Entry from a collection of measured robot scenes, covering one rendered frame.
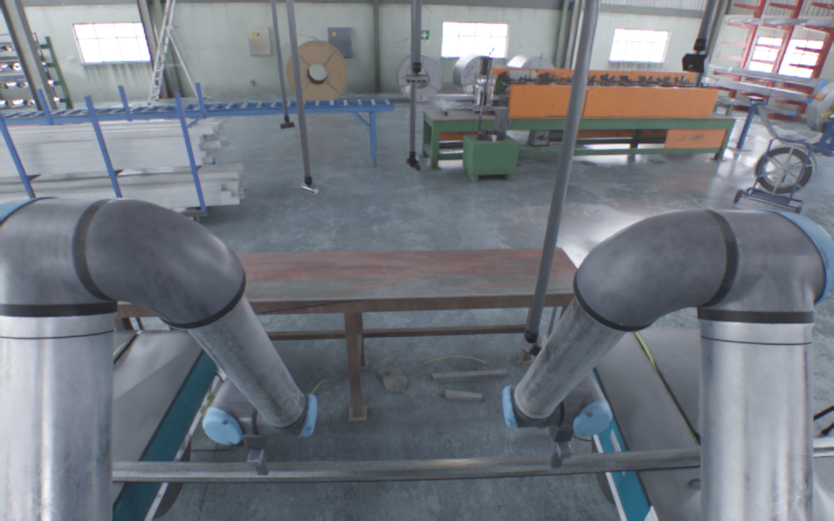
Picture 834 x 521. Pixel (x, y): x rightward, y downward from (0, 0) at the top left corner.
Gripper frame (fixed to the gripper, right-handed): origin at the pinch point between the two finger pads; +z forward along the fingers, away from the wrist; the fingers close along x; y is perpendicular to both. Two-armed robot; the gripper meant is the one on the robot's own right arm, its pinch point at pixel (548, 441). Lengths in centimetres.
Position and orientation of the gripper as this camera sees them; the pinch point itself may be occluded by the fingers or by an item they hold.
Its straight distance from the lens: 135.9
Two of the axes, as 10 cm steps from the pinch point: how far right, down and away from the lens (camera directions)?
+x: 0.4, 5.0, -8.7
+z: -0.2, 8.7, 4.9
